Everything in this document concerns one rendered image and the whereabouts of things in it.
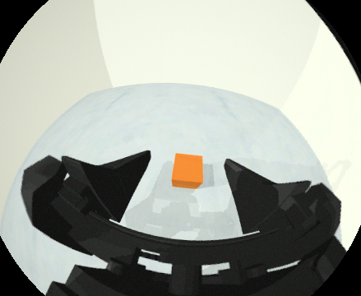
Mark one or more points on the orange block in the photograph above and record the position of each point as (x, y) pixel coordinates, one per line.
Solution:
(187, 171)

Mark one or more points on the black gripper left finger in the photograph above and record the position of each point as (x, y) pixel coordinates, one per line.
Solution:
(113, 183)

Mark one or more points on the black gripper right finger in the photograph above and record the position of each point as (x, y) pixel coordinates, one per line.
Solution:
(256, 197)

